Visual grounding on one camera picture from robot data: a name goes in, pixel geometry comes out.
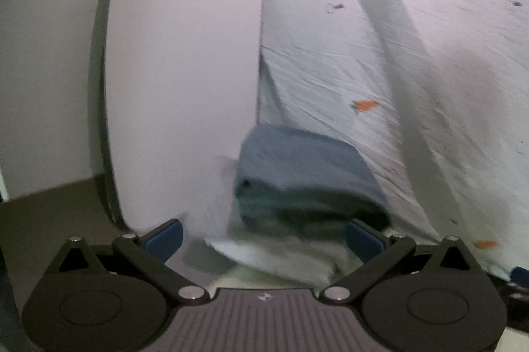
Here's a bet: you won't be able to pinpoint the white rounded headboard panel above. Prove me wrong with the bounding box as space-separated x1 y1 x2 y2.
104 0 262 233

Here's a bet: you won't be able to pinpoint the blue denim jeans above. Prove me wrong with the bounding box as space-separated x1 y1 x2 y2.
234 125 391 238

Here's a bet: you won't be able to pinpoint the white carrot print bedsheet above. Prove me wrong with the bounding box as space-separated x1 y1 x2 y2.
262 0 528 275

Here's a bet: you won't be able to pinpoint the white folded garment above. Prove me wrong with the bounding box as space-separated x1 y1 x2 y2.
205 231 362 289

